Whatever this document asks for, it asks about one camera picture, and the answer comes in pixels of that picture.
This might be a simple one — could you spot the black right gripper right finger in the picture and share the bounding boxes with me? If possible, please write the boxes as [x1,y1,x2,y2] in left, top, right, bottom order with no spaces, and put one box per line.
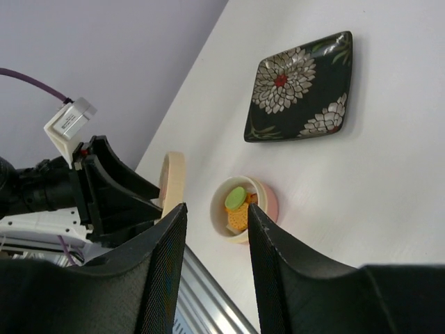
[248,205,444,333]

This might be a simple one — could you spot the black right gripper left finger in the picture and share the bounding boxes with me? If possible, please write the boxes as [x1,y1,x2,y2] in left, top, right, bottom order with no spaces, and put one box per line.
[1,203,187,333]

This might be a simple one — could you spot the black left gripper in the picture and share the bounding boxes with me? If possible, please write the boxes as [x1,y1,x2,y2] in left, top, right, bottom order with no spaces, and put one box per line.
[13,136,162,248]

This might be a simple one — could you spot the cream round box lid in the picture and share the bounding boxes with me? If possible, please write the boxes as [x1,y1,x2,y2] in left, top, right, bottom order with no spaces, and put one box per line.
[154,151,186,225]

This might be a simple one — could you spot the orange round cracker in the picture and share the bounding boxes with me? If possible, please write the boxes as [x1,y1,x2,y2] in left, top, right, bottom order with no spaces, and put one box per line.
[227,202,249,232]

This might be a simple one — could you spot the red brown sushi snack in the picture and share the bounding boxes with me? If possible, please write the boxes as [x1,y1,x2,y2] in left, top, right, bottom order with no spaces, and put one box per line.
[245,192,258,204]

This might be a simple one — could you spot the green round cookie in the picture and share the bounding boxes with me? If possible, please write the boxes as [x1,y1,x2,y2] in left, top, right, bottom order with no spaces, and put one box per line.
[225,186,247,211]

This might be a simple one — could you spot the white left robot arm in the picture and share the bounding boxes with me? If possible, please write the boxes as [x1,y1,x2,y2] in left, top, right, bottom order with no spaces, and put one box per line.
[1,136,162,250]

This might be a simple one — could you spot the black floral square plate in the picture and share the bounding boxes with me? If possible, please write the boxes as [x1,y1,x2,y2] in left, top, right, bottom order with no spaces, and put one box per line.
[244,31,353,143]

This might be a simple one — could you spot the aluminium mounting rail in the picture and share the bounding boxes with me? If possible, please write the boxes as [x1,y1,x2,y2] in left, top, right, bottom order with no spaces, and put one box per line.
[172,247,257,333]

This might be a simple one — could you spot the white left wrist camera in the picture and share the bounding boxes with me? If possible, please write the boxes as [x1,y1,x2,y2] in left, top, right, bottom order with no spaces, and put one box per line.
[44,97,97,169]

